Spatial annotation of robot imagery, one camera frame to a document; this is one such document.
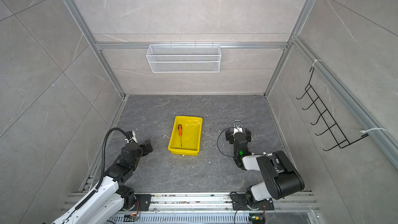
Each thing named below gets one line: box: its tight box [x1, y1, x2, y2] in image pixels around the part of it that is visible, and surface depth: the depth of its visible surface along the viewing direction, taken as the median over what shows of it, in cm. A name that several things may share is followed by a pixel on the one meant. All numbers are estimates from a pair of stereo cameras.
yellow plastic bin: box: [167, 115, 204, 157], surface depth 97 cm
